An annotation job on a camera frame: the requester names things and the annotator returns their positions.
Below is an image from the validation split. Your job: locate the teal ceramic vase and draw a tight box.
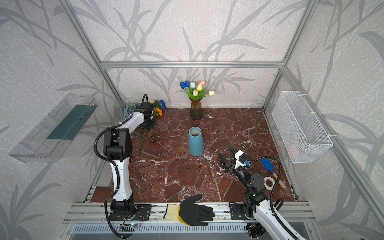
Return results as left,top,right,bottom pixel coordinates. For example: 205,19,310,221
189,127,204,157

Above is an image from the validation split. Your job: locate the pink glass vase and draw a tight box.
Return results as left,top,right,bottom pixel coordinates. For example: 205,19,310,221
190,99,203,120

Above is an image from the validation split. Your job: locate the orange yellow tulip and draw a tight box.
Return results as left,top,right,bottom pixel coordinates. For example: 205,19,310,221
196,84,204,92

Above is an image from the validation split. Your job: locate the orange marigold flower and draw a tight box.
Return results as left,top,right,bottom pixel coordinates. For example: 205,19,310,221
154,108,163,117

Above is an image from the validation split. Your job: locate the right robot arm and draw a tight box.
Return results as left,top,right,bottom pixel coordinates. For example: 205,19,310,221
218,146,304,240

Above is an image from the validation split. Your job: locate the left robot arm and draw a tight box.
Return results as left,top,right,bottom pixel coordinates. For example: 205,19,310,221
94,102,156,214

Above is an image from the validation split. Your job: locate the white tape roll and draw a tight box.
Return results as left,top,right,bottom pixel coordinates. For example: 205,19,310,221
264,177,276,191

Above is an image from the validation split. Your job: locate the dusty blue rose bunch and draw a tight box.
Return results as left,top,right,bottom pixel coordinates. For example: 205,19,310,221
124,103,141,118

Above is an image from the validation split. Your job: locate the blue hand trowel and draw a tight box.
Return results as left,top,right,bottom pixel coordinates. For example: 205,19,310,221
261,158,286,190

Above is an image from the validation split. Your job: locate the black work glove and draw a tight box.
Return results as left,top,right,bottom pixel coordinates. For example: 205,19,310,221
164,195,216,227

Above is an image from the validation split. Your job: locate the clear acrylic shelf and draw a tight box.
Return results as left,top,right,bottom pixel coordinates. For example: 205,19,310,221
9,94,98,163

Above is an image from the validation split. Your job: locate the small circuit board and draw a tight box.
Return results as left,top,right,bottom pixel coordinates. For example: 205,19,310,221
120,223,142,232

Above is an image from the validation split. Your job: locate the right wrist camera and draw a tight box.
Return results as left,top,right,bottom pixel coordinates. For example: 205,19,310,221
235,150,250,170

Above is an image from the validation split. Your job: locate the white wire basket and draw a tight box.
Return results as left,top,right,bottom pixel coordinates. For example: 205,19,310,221
272,91,333,164

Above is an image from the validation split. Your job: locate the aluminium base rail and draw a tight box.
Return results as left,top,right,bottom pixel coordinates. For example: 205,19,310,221
65,195,315,228

